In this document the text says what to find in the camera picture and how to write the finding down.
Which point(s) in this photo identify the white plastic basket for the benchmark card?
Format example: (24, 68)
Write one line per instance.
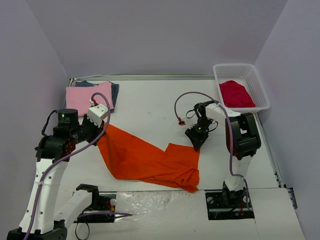
(246, 75)

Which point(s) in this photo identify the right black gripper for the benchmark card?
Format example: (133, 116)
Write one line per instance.
(197, 133)

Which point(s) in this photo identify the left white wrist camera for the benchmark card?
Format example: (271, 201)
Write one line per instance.
(96, 114)

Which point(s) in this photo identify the dark blue folded t shirt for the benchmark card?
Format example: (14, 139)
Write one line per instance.
(114, 89)

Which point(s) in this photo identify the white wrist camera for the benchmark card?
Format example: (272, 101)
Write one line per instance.
(187, 123)
(96, 114)

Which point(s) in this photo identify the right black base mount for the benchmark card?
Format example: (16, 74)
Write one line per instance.
(219, 209)

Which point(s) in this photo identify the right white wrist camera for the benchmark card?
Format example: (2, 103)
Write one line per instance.
(187, 123)

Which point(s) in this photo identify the red t shirt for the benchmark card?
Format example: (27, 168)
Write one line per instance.
(234, 95)

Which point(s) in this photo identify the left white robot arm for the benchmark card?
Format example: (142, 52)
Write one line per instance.
(41, 221)

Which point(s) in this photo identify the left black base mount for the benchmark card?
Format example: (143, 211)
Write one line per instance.
(106, 202)

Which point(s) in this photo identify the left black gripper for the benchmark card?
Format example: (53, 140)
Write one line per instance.
(92, 130)

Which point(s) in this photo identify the pink folded t shirt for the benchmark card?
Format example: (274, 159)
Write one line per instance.
(78, 97)

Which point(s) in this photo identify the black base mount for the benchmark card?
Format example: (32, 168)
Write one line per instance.
(219, 209)
(106, 202)

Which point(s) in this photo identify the orange t shirt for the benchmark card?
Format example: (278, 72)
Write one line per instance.
(130, 158)

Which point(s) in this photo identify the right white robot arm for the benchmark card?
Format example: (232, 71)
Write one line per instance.
(242, 142)

